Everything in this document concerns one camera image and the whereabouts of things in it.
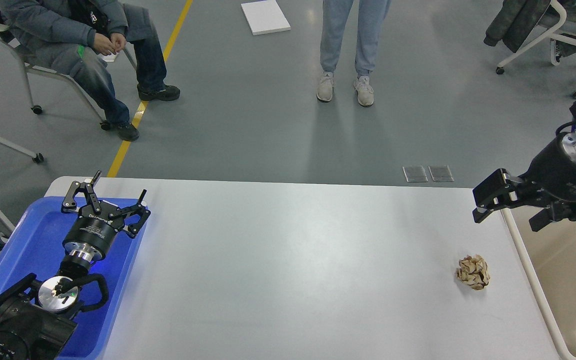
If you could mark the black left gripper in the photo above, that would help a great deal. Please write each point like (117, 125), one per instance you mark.
(98, 223)

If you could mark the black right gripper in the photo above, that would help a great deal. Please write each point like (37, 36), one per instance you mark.
(553, 169)

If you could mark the brown paper ball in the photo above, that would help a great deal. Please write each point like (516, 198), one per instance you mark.
(473, 271)

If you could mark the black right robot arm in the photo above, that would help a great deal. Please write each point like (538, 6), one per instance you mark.
(529, 194)

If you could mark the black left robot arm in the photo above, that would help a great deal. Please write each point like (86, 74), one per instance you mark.
(63, 273)

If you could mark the beige plastic bin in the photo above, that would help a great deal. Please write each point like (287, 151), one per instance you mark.
(549, 259)

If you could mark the blue plastic tray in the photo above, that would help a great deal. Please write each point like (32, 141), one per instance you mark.
(36, 247)

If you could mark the right floor metal plate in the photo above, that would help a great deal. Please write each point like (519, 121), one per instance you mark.
(441, 173)

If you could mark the floor metal plate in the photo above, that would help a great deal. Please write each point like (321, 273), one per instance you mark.
(415, 174)
(441, 173)

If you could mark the left floor metal plate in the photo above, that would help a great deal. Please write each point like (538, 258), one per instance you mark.
(415, 174)

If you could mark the white chair with jacket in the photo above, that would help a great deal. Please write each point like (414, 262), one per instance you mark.
(554, 26)

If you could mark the seated person grey jacket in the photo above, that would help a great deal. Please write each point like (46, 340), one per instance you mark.
(69, 36)

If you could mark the dark jacket on chair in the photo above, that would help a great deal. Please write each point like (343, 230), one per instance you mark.
(514, 22)

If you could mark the white flat board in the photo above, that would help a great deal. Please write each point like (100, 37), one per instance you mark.
(265, 17)

